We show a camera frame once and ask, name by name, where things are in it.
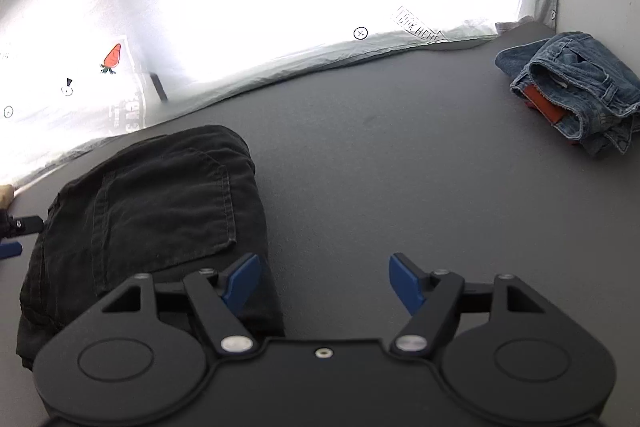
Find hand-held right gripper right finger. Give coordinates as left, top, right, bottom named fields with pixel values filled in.
left=389, top=252, right=543, bottom=353

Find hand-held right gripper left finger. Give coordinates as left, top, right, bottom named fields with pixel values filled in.
left=102, top=253, right=262, bottom=354

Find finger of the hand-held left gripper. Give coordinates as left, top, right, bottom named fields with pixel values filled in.
left=0, top=216, right=45, bottom=259

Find black pants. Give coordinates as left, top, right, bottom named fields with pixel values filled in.
left=17, top=126, right=286, bottom=358

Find red cloth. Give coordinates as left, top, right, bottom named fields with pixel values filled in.
left=522, top=86, right=571, bottom=125

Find blue jeans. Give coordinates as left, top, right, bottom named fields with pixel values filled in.
left=495, top=32, right=640, bottom=158

